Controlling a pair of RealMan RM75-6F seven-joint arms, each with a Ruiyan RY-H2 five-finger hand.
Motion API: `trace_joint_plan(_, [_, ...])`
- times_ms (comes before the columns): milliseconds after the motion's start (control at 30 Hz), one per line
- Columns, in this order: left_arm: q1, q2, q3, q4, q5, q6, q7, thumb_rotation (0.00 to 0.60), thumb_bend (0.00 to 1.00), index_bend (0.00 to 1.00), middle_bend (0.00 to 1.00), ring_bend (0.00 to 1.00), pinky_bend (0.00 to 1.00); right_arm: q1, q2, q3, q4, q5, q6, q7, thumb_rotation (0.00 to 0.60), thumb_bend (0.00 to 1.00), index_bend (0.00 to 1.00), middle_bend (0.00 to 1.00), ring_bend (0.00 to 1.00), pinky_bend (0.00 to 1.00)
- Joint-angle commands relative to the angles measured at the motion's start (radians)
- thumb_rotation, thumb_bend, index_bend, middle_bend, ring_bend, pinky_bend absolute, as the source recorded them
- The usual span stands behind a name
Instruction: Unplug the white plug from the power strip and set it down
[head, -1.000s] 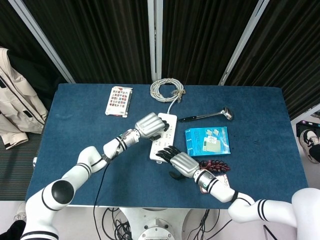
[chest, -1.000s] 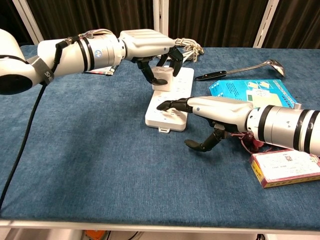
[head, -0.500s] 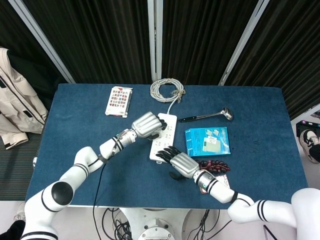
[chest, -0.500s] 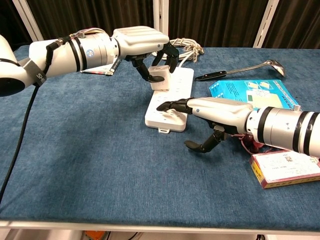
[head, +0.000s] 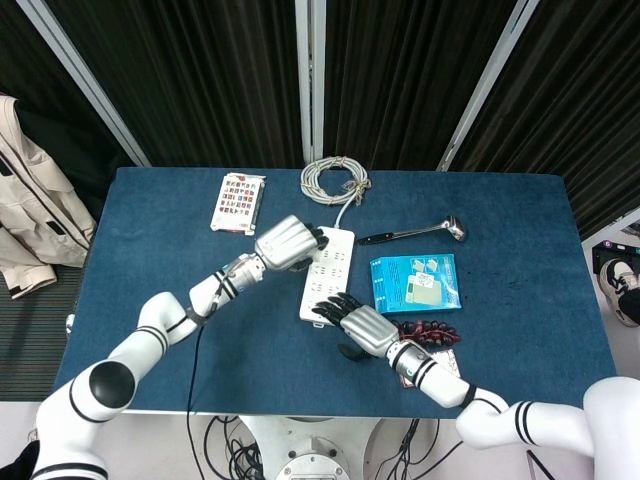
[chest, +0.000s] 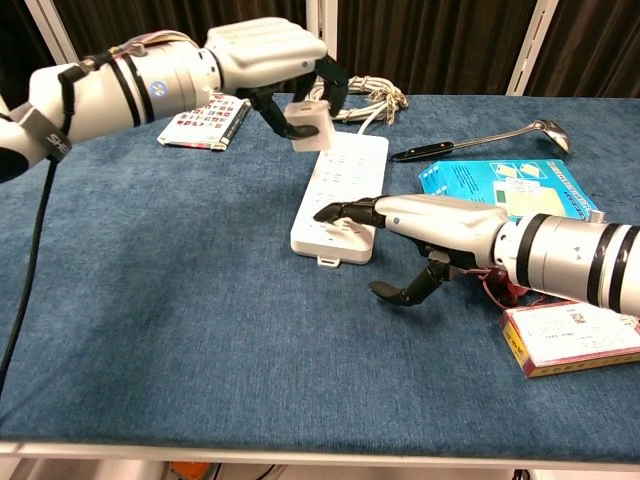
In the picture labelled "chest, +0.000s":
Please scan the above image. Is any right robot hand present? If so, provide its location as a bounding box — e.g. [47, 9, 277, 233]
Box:
[313, 193, 510, 307]

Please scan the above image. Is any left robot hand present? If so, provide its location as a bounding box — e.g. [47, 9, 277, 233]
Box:
[203, 17, 350, 141]

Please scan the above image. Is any white plug adapter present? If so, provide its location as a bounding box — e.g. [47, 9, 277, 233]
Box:
[283, 99, 335, 154]

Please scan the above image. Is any white power strip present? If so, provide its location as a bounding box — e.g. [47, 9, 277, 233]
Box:
[290, 132, 390, 269]

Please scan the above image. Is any blue packaged product bag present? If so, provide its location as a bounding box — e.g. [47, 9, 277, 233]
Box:
[417, 158, 600, 221]

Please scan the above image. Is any dark red grape bunch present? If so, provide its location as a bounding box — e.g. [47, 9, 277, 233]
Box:
[464, 267, 551, 309]

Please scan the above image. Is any white box with coloured stickers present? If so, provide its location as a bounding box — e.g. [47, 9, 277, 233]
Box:
[157, 94, 253, 151]

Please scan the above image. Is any red bordered card box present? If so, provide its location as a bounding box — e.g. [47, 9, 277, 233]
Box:
[499, 299, 640, 380]

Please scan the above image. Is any dark pleated curtain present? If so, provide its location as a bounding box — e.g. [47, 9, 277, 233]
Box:
[0, 0, 640, 99]

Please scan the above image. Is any blue table cloth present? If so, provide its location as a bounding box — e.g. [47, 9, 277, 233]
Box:
[0, 92, 640, 466]

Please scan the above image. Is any upright white frame post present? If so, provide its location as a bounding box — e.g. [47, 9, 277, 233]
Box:
[305, 0, 339, 76]

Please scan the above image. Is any coiled white power cable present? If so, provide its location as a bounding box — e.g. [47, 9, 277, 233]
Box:
[304, 75, 409, 136]

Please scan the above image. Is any steel ladle black handle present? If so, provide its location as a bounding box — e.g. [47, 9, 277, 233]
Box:
[390, 119, 571, 164]

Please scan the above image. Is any slanted white frame post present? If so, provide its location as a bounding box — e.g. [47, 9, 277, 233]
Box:
[24, 0, 79, 64]
[505, 0, 560, 97]

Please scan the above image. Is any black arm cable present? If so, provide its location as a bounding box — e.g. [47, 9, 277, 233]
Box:
[0, 159, 59, 396]

